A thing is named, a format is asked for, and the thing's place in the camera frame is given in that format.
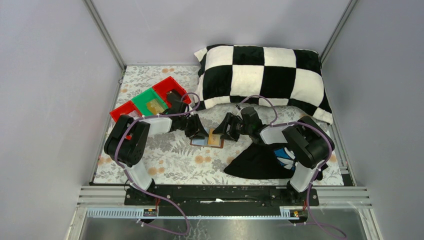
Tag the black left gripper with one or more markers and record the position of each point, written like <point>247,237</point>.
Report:
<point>197,126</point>

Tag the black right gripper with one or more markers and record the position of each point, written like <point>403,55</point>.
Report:
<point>229,119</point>

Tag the brown leather card holder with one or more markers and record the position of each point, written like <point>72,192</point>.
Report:
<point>203,142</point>

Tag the gold credit card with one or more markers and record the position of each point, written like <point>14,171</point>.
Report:
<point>214,140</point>

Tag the black shirt blue white print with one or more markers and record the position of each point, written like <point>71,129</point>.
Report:
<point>264,162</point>

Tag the green plastic bin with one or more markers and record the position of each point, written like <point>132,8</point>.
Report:
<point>140,101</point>

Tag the red bin with cards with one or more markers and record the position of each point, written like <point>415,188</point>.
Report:
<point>128,108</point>

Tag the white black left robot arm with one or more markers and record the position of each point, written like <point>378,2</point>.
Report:
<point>127,141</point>

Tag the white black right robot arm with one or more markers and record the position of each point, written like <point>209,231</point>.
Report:
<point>301,146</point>

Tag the floral patterned table mat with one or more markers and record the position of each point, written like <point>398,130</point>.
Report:
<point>170,158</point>

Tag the black object in red bin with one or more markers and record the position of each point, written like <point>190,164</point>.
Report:
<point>173,96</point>

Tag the yellow object in green bin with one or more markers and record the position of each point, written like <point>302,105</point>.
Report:
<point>155,107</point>

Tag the black white checkered pillow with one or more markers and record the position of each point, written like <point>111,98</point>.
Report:
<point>265,76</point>

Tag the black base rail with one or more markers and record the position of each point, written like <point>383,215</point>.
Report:
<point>220,201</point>

